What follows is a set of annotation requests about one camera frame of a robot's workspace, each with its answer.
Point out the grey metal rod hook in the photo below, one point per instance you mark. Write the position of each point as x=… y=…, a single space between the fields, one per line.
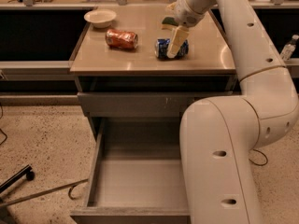
x=42 y=193

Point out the crushed blue pepsi can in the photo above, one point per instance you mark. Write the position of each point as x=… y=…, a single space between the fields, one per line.
x=161 y=47

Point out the yellow green sponge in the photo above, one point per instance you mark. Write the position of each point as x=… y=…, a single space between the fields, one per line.
x=169 y=23

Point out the crushed orange soda can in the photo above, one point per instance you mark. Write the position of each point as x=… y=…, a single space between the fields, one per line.
x=121 y=39

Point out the white ceramic bowl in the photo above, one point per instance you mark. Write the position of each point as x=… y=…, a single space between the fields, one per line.
x=100 y=18

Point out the grey drawer cabinet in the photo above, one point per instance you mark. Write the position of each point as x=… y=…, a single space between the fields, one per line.
x=208 y=67

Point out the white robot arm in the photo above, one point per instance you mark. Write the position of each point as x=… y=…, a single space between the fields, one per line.
x=217 y=133

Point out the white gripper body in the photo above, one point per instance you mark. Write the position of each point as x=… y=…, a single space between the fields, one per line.
x=186 y=13

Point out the open grey middle drawer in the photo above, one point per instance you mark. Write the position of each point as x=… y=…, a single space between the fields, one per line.
x=136 y=175

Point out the clear plastic water bottle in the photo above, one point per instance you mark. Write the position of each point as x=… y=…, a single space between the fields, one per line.
x=289 y=48

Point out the closed grey top drawer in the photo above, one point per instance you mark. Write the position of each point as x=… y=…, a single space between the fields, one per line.
x=139 y=104

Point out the black chair leg caster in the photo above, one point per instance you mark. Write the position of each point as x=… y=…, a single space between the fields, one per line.
x=26 y=171

